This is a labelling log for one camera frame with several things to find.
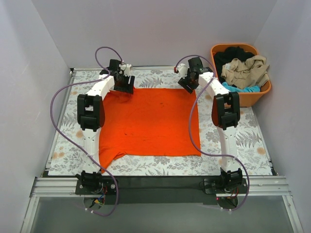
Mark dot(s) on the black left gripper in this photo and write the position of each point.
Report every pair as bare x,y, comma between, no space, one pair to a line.
125,85

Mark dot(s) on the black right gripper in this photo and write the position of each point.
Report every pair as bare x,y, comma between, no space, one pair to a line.
187,84

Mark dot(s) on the orange t shirt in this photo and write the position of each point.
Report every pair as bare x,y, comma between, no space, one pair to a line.
150,122

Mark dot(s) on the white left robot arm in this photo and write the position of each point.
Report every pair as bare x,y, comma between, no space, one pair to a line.
91,118

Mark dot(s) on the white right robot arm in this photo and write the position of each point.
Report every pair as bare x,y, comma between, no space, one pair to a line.
225,116

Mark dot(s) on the black t shirt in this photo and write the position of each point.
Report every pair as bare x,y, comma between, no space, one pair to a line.
222,58

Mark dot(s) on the beige t shirt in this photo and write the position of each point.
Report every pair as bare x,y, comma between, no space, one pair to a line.
246,74

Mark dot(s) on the floral patterned table mat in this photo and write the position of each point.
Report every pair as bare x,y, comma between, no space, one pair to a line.
69,156

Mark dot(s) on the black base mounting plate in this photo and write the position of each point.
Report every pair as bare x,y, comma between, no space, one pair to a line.
160,189

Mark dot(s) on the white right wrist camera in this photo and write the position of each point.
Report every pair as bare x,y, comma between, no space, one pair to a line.
181,69

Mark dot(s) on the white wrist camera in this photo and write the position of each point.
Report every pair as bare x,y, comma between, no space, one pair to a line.
125,69
181,69

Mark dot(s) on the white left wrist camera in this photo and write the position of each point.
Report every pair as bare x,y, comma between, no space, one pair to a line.
125,69

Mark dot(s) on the aluminium frame rail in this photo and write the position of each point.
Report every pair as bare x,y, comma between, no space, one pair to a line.
162,205

